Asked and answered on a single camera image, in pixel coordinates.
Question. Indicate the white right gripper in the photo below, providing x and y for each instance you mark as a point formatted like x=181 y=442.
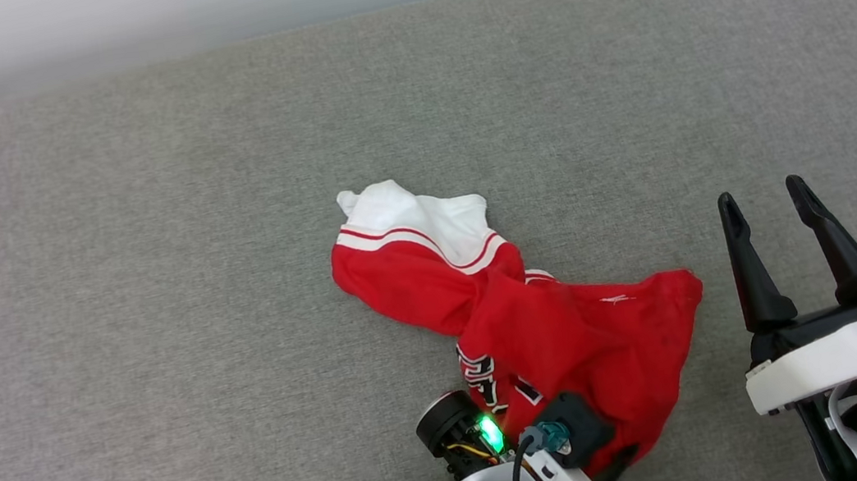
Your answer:
x=833 y=361

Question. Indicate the red and white jersey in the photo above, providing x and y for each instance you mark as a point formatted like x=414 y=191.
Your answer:
x=590 y=335

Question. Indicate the black cylindrical motor green light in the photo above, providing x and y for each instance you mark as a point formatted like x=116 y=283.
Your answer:
x=449 y=428

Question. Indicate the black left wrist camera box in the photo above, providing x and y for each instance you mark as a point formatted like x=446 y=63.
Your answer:
x=581 y=427

